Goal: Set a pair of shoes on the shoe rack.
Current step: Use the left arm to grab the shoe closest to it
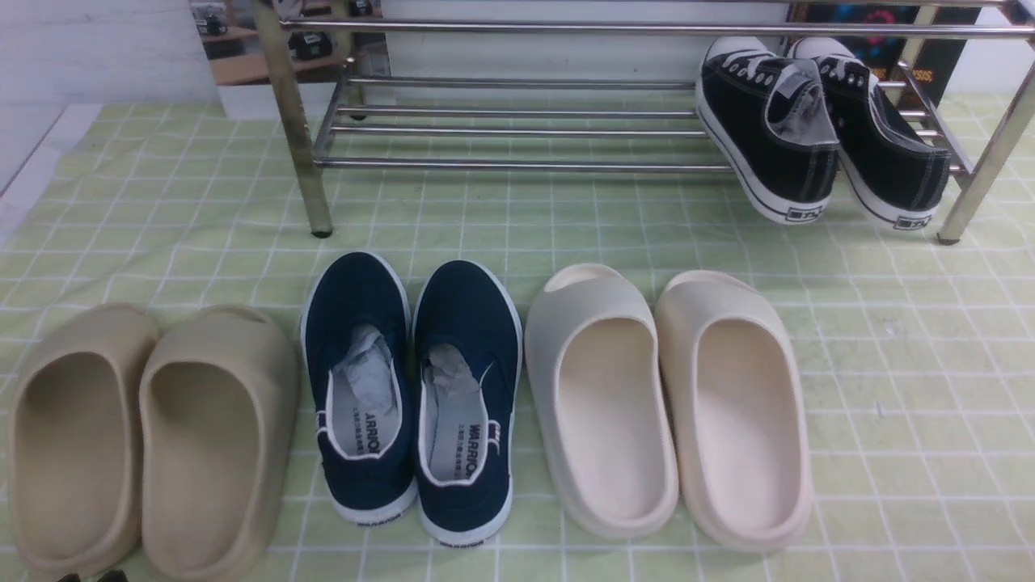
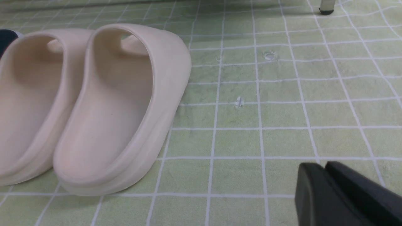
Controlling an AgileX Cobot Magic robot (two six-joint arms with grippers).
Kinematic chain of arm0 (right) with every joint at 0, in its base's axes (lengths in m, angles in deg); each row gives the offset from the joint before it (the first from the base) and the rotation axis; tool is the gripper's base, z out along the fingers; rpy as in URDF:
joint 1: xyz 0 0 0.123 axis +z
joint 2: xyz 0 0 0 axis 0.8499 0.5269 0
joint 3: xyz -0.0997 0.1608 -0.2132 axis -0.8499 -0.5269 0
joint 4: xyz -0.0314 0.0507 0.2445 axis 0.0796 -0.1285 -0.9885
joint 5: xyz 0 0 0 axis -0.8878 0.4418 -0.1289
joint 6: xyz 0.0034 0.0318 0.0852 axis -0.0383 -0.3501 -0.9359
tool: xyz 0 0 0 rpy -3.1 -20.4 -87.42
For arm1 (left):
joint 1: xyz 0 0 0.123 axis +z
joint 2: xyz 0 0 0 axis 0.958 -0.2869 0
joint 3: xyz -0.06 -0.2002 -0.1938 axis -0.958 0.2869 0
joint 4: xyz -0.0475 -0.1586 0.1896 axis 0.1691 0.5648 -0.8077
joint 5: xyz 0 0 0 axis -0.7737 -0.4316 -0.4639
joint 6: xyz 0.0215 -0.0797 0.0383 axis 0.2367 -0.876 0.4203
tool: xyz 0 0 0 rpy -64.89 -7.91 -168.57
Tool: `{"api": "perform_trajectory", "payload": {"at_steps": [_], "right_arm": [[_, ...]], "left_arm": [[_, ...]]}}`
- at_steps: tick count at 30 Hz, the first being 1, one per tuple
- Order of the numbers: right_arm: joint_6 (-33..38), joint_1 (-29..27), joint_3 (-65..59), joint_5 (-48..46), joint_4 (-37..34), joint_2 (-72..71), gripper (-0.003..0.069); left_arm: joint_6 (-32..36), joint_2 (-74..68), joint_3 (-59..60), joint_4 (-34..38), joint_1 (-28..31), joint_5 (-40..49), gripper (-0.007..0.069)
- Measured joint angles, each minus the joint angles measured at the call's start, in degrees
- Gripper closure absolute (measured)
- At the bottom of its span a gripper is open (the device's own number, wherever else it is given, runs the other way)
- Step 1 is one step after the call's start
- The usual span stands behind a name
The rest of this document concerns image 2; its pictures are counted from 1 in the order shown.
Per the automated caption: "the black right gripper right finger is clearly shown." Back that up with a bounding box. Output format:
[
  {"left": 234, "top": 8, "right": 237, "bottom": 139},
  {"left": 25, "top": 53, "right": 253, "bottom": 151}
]
[{"left": 325, "top": 161, "right": 402, "bottom": 226}]

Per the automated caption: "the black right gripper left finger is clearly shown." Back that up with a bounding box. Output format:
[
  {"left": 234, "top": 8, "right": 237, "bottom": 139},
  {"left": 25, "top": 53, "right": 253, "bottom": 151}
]
[{"left": 295, "top": 163, "right": 373, "bottom": 226}]

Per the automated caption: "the navy sneaker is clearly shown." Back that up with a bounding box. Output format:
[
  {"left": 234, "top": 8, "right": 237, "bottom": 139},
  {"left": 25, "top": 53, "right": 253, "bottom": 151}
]
[{"left": 0, "top": 29, "right": 21, "bottom": 58}]

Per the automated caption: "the chrome metal shoe rack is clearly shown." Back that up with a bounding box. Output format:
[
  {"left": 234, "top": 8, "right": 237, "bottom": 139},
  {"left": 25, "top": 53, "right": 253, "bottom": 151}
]
[{"left": 319, "top": 0, "right": 336, "bottom": 15}]

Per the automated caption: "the green checked floor mat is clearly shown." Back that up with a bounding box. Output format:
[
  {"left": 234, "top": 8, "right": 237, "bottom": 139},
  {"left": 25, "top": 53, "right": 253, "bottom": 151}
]
[{"left": 1, "top": 0, "right": 402, "bottom": 226}]

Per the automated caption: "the cream slipper, right of pair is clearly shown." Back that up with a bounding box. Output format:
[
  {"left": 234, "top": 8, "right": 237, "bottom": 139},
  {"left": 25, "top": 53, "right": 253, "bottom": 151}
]
[{"left": 53, "top": 24, "right": 192, "bottom": 196}]

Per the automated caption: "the cream slipper, of pair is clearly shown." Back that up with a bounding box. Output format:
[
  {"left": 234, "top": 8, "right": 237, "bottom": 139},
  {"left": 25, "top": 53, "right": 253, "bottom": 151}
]
[
  {"left": 53, "top": 24, "right": 192, "bottom": 196},
  {"left": 0, "top": 28, "right": 94, "bottom": 186}
]

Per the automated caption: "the cream slipper, left of pair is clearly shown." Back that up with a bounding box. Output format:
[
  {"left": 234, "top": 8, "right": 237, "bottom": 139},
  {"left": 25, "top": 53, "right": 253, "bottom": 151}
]
[{"left": 0, "top": 28, "right": 94, "bottom": 186}]

